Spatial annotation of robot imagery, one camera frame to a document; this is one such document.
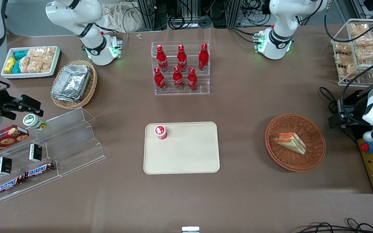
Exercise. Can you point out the triangular sandwich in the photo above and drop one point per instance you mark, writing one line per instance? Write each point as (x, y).
(290, 143)

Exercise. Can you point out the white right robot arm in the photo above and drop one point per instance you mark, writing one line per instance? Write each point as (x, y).
(91, 35)

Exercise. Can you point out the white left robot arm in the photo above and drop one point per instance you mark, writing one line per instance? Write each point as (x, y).
(277, 38)

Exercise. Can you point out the white rectangular snack tray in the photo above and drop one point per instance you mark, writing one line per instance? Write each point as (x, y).
(31, 75)

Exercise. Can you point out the oval wicker basket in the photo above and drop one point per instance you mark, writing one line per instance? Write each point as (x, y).
(91, 87)

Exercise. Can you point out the beige plastic tray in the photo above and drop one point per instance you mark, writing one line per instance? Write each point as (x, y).
(186, 152)

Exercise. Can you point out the round brown wicker basket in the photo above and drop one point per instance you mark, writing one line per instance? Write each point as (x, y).
(312, 155)

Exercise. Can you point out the green lidded white cup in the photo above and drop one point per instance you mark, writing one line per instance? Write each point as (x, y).
(34, 122)

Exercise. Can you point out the yellow snack packet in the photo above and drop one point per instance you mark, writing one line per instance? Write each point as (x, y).
(10, 64)

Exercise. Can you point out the teal snack packet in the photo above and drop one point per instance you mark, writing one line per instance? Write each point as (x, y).
(16, 67)
(20, 54)

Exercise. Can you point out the clear bagged rice crackers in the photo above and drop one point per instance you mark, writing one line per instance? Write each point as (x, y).
(48, 58)
(25, 64)
(35, 60)

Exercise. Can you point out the red tartan cookie box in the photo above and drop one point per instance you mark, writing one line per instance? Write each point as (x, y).
(2, 139)

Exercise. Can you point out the small black carton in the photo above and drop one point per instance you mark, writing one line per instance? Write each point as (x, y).
(4, 165)
(35, 152)

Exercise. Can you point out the stack of foil trays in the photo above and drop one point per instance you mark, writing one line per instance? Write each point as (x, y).
(71, 82)

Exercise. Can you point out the clear acrylic step shelf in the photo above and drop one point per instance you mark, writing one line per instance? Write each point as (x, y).
(73, 142)

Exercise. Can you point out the Snickers chocolate bar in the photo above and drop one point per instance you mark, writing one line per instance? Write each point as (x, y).
(40, 170)
(10, 185)

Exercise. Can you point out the beige cloth bag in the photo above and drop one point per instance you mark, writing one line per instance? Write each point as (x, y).
(121, 16)

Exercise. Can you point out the red cola bottle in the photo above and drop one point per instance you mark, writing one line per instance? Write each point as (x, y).
(162, 60)
(177, 79)
(192, 80)
(203, 58)
(182, 60)
(159, 80)

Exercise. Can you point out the red lidded yoghurt cup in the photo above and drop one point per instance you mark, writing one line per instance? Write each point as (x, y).
(161, 132)

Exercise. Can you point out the clear acrylic bottle rack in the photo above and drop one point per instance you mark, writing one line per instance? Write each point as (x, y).
(181, 92)

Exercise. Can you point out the bagged fried snack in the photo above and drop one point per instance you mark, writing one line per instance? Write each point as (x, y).
(365, 54)
(367, 41)
(358, 29)
(344, 68)
(342, 47)

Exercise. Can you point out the black machine housing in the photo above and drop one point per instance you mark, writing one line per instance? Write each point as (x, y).
(355, 97)

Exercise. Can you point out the red emergency stop button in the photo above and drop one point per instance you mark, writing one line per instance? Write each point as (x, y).
(367, 148)

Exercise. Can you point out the aluminium frame rack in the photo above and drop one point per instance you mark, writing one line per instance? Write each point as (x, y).
(151, 14)

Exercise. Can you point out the grey metal bracket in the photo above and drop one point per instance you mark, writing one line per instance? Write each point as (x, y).
(338, 113)

